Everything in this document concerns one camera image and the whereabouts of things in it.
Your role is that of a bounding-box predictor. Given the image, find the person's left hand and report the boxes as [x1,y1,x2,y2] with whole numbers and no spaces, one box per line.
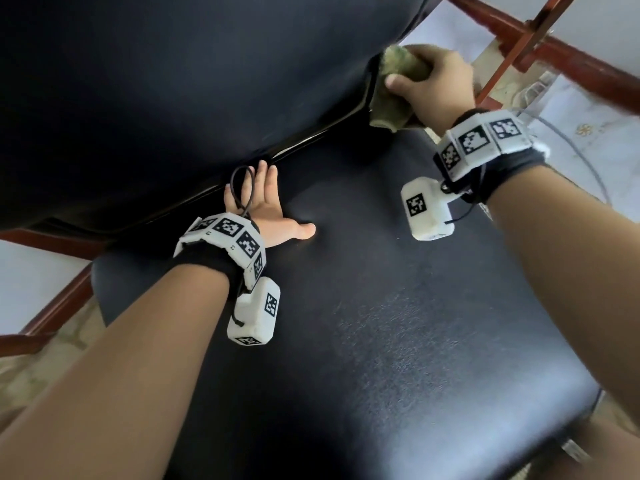
[223,159,317,249]

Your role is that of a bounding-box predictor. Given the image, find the person's right hand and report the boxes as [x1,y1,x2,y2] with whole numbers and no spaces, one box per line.
[384,45,479,136]

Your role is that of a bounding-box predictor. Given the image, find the green cleaning cloth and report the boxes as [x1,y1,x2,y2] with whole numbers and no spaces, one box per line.
[368,45,433,133]

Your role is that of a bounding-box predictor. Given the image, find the black leather chair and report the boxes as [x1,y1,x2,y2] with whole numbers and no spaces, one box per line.
[0,0,604,480]

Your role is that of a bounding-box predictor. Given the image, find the person's left forearm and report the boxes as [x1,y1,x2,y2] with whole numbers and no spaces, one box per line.
[0,263,233,480]

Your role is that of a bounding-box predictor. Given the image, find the person's right forearm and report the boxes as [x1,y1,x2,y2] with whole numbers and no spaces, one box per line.
[485,165,640,426]

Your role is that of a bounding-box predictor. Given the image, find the person's right leg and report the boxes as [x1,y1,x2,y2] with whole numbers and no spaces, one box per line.
[528,413,640,480]

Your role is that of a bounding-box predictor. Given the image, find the white marker right wristband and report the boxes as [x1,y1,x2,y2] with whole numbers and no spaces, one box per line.
[432,107,551,204]

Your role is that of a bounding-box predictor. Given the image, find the wooden luggage rack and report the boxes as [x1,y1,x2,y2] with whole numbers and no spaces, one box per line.
[443,0,640,116]

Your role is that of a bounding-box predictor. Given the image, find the thin black cable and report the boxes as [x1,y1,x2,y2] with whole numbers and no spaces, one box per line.
[230,165,253,216]
[535,115,613,206]

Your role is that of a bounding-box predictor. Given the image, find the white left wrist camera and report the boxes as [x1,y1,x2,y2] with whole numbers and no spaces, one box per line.
[227,277,282,347]

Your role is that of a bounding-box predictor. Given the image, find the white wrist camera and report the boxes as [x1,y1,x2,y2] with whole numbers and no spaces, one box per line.
[227,277,282,347]
[400,175,466,242]

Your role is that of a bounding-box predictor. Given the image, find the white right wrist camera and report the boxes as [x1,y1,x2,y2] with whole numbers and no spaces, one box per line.
[400,175,466,242]

